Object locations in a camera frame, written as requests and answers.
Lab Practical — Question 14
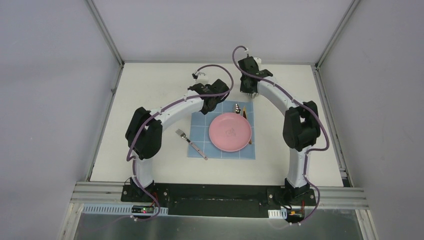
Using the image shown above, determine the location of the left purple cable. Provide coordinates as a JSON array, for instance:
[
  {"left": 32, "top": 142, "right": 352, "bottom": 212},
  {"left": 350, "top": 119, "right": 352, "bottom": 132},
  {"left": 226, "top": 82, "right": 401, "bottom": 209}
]
[{"left": 125, "top": 64, "right": 235, "bottom": 222}]

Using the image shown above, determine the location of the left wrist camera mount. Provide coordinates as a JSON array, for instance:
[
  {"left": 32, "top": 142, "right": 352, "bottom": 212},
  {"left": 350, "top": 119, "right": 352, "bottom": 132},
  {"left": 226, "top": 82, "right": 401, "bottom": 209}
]
[{"left": 192, "top": 71, "right": 209, "bottom": 85}]

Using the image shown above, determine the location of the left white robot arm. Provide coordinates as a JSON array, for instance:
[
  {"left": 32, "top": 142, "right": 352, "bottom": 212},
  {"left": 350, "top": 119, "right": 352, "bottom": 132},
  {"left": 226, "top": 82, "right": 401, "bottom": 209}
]
[{"left": 125, "top": 79, "right": 234, "bottom": 203}]

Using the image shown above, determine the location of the grey ribbed mug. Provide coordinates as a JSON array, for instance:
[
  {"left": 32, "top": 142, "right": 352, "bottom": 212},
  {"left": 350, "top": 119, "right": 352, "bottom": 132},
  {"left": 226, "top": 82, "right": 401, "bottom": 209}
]
[{"left": 246, "top": 92, "right": 260, "bottom": 100}]

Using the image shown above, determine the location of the gold table knife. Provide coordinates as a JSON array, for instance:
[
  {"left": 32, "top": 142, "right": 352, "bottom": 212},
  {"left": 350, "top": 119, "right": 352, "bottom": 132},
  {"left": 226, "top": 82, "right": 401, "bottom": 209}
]
[{"left": 242, "top": 106, "right": 252, "bottom": 145}]

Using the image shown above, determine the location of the pink handled fork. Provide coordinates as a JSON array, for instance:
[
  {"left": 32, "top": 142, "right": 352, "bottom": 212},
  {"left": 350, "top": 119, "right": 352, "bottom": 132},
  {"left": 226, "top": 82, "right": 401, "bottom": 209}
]
[{"left": 175, "top": 128, "right": 209, "bottom": 161}]

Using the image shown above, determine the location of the blue checked cloth napkin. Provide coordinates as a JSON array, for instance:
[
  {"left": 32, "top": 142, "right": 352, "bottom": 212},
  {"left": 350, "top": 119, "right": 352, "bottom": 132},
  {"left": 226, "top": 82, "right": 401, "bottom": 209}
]
[{"left": 188, "top": 100, "right": 256, "bottom": 160}]

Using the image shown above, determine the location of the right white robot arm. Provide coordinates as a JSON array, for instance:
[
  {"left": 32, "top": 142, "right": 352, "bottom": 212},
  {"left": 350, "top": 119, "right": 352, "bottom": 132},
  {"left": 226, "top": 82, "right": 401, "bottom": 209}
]
[{"left": 234, "top": 56, "right": 321, "bottom": 205}]

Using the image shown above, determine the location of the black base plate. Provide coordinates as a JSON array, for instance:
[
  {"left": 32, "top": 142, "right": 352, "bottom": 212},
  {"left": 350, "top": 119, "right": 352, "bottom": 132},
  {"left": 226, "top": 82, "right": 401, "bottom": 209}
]
[{"left": 120, "top": 182, "right": 317, "bottom": 218}]

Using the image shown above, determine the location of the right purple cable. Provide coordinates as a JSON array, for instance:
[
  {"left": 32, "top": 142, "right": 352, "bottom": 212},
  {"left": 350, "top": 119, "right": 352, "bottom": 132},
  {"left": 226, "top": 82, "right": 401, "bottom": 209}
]
[{"left": 231, "top": 45, "right": 330, "bottom": 226}]

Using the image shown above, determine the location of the pink handled spoon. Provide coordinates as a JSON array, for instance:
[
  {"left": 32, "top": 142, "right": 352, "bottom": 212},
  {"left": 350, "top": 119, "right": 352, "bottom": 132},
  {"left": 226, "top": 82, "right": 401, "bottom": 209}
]
[{"left": 234, "top": 103, "right": 242, "bottom": 115}]

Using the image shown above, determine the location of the purple cable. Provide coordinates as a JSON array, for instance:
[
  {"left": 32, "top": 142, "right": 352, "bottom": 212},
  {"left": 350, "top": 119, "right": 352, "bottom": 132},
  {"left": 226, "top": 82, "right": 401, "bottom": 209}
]
[
  {"left": 231, "top": 45, "right": 330, "bottom": 226},
  {"left": 125, "top": 64, "right": 235, "bottom": 222}
]

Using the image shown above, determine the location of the aluminium frame rail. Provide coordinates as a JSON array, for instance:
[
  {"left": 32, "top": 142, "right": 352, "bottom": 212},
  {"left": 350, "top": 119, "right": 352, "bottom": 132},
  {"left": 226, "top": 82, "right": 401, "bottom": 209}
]
[{"left": 56, "top": 181, "right": 379, "bottom": 240}]

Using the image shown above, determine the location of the pink plate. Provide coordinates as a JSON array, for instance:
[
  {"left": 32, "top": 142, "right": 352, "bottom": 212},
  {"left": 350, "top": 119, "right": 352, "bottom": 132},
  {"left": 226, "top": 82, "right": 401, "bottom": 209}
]
[{"left": 208, "top": 112, "right": 253, "bottom": 152}]

